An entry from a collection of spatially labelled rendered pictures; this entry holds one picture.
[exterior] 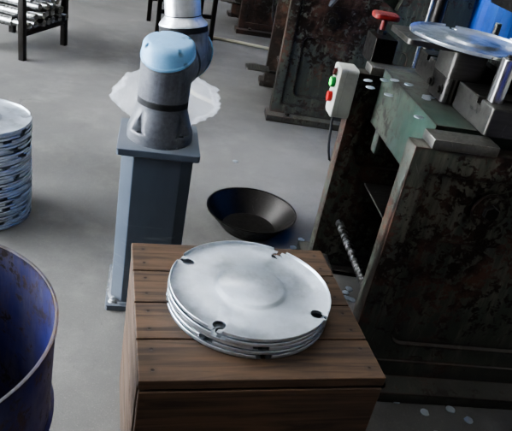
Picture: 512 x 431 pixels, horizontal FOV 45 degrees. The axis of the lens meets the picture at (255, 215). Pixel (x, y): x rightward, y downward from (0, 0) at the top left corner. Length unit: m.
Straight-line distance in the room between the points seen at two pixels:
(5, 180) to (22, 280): 0.91
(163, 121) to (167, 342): 0.56
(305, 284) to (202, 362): 0.27
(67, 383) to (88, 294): 0.32
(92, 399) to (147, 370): 0.45
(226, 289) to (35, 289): 0.32
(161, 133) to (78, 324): 0.52
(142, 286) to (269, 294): 0.23
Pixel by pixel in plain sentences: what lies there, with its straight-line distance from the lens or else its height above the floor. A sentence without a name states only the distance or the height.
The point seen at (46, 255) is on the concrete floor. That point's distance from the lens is 1.83.
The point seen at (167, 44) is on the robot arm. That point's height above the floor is 0.67.
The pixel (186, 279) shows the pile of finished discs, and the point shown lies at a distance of 1.10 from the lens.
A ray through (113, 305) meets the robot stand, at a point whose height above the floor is 0.02.
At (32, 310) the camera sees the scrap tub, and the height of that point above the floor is 0.40.
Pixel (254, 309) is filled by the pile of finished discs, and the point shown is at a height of 0.39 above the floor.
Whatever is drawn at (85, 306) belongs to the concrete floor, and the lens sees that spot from 1.65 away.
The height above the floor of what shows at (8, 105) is 0.30.
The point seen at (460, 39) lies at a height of 0.79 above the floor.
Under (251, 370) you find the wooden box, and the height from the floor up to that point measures 0.35.
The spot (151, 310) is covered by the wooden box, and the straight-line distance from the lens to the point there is 1.08.
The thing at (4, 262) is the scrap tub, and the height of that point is 0.45.
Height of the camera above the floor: 1.02
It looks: 28 degrees down
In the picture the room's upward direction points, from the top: 11 degrees clockwise
